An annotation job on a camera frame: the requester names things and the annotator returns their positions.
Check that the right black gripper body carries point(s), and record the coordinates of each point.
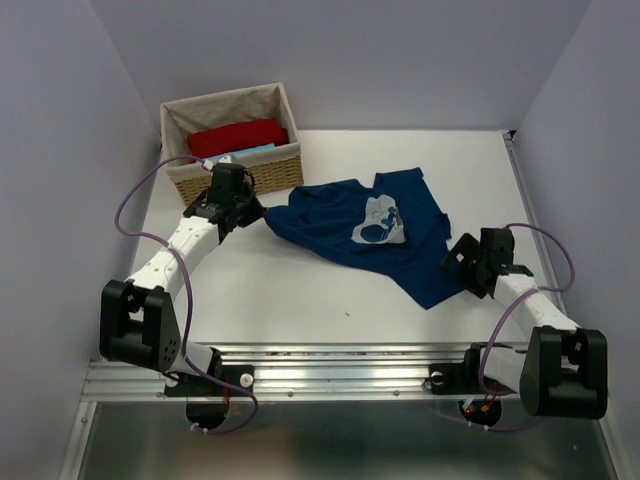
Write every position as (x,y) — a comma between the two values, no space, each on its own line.
(476,288)

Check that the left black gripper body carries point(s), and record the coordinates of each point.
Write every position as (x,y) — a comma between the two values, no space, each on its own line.
(239,201)

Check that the dark blue t shirt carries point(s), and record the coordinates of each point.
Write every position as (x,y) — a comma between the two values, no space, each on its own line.
(394,228)

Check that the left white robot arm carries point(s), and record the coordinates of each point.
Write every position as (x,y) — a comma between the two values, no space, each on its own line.
(145,319)

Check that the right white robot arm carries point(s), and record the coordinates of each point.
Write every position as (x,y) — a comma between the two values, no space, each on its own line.
(556,367)

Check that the rolled red t shirt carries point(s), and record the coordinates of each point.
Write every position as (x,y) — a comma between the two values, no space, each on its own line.
(237,136)

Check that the rolled light blue t shirt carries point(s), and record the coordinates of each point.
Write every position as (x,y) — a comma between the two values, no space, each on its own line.
(237,153)

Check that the wicker basket with liner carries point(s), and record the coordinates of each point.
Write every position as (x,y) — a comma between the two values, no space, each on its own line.
(273,170)

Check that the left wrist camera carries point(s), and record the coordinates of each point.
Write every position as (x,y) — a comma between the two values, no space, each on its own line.
(210,162)

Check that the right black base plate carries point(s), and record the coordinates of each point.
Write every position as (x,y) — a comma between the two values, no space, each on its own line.
(461,378)

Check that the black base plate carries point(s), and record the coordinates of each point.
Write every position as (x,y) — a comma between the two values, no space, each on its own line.
(461,378)
(183,385)

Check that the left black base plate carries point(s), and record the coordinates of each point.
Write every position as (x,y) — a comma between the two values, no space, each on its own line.
(183,385)

